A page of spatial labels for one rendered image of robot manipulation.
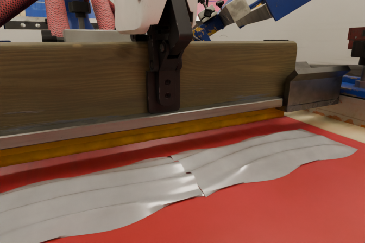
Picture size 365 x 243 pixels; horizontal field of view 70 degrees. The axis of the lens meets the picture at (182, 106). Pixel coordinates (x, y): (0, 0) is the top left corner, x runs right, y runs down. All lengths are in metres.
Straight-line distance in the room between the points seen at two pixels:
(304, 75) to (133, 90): 0.20
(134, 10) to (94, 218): 0.15
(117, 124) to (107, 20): 0.55
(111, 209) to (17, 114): 0.11
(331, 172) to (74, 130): 0.21
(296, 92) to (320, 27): 2.28
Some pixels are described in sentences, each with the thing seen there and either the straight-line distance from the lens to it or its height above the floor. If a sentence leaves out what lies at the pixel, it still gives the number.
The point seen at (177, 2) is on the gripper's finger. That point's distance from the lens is 0.21.
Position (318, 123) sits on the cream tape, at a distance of 0.38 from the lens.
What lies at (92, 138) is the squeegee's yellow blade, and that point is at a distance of 0.25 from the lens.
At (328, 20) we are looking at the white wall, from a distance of 2.57.
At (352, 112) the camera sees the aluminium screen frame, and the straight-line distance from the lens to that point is 0.40.
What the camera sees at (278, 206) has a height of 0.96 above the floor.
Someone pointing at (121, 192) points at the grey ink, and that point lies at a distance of 0.19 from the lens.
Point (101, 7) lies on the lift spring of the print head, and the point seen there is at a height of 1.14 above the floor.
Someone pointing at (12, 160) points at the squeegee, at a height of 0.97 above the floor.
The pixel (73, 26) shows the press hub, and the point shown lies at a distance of 1.03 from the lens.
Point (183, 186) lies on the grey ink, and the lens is 0.20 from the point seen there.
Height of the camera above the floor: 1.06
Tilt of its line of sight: 15 degrees down
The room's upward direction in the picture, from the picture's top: straight up
